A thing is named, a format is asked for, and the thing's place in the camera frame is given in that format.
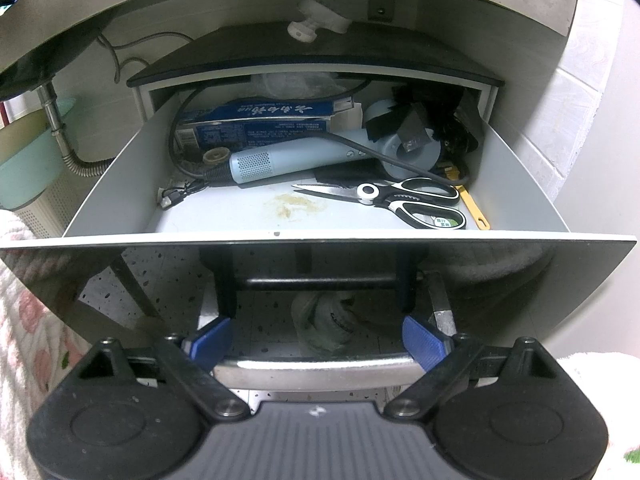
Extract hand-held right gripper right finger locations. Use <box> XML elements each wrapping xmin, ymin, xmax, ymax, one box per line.
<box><xmin>383</xmin><ymin>314</ymin><xmax>559</xmax><ymax>421</ymax></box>

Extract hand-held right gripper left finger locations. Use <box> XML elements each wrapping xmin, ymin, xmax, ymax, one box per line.
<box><xmin>75</xmin><ymin>317</ymin><xmax>251</xmax><ymax>421</ymax></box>

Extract grey drawer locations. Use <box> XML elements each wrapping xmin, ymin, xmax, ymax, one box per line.
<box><xmin>0</xmin><ymin>73</ymin><xmax>639</xmax><ymax>392</ymax></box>

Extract yellow plastic tool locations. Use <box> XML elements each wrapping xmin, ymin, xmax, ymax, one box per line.
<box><xmin>440</xmin><ymin>167</ymin><xmax>489</xmax><ymax>231</ymax></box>

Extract black and white scissors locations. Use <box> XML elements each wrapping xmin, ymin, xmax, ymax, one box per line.
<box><xmin>291</xmin><ymin>177</ymin><xmax>468</xmax><ymax>231</ymax></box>

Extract pink floral cloth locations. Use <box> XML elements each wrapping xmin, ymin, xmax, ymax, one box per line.
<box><xmin>0</xmin><ymin>209</ymin><xmax>103</xmax><ymax>480</ymax></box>

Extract white towel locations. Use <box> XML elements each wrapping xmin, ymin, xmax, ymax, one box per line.
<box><xmin>554</xmin><ymin>351</ymin><xmax>640</xmax><ymax>480</ymax></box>

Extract light blue hair dryer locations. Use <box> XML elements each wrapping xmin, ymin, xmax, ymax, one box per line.
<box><xmin>202</xmin><ymin>127</ymin><xmax>446</xmax><ymax>186</ymax></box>

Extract white perforated basket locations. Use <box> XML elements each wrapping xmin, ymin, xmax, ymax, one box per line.
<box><xmin>0</xmin><ymin>170</ymin><xmax>98</xmax><ymax>242</ymax></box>

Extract black cloth strips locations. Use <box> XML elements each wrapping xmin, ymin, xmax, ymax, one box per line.
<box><xmin>365</xmin><ymin>85</ymin><xmax>485</xmax><ymax>157</ymax></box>

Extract blue cardboard box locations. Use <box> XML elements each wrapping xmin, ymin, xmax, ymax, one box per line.
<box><xmin>175</xmin><ymin>98</ymin><xmax>352</xmax><ymax>157</ymax></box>

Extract light green basin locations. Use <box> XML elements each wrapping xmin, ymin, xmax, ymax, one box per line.
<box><xmin>0</xmin><ymin>97</ymin><xmax>82</xmax><ymax>209</ymax></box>

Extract white plastic knob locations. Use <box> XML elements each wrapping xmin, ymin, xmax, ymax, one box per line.
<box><xmin>287</xmin><ymin>0</ymin><xmax>352</xmax><ymax>44</ymax></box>

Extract black cable with plug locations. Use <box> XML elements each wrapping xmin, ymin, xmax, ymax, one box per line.
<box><xmin>158</xmin><ymin>180</ymin><xmax>202</xmax><ymax>209</ymax></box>

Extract metal flexible hose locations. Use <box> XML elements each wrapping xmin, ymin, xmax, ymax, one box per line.
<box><xmin>37</xmin><ymin>79</ymin><xmax>115</xmax><ymax>178</ymax></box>

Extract white wall cable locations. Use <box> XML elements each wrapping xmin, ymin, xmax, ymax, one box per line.
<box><xmin>96</xmin><ymin>32</ymin><xmax>197</xmax><ymax>87</ymax></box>

